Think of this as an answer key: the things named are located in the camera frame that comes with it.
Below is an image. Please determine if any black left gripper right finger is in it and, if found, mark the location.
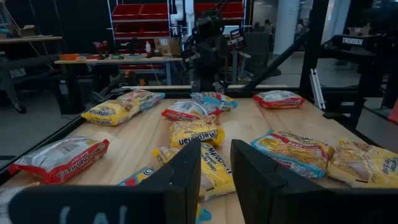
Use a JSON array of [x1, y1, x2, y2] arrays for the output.
[[230, 138, 398, 224]]

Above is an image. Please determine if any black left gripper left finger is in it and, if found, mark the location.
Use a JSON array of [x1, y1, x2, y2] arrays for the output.
[[8, 138, 202, 224]]

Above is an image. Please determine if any blue Maruchan ramen packet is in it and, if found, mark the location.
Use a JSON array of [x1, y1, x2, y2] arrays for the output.
[[250, 129, 335, 180], [119, 164, 212, 224], [190, 91, 239, 112], [117, 88, 165, 112]]

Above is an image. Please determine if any yellow Maruchan ramen packet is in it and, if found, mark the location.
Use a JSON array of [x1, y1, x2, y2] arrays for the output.
[[151, 142, 236, 202], [326, 138, 398, 190], [169, 114, 226, 149], [80, 98, 141, 127]]

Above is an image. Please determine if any silver aluminium bar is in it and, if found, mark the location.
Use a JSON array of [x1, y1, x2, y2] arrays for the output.
[[309, 68, 326, 110]]

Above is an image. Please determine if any wooden workbench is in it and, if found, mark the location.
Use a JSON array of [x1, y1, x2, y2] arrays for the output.
[[54, 55, 184, 86]]

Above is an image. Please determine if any black computer tower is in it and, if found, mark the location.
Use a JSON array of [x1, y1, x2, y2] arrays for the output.
[[51, 74, 85, 114]]

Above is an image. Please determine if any cardboard box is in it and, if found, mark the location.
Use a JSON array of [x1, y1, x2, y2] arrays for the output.
[[154, 37, 181, 56]]

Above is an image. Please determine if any orange tray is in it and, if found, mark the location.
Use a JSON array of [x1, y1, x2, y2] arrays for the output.
[[58, 53, 81, 62]]

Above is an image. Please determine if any person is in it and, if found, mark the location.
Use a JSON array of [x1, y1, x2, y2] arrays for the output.
[[262, 18, 274, 34], [294, 18, 307, 43]]

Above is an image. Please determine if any white building column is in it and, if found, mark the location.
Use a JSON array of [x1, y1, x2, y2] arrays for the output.
[[273, 0, 301, 55]]

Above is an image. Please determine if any black Trossen robot stand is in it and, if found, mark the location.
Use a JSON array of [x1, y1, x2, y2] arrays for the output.
[[322, 33, 398, 110]]

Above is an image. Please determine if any red bin storage rack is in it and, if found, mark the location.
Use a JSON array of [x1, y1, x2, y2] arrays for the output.
[[107, 0, 248, 71]]

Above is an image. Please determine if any grey side table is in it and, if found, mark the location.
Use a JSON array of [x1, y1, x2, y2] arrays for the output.
[[0, 35, 63, 114]]

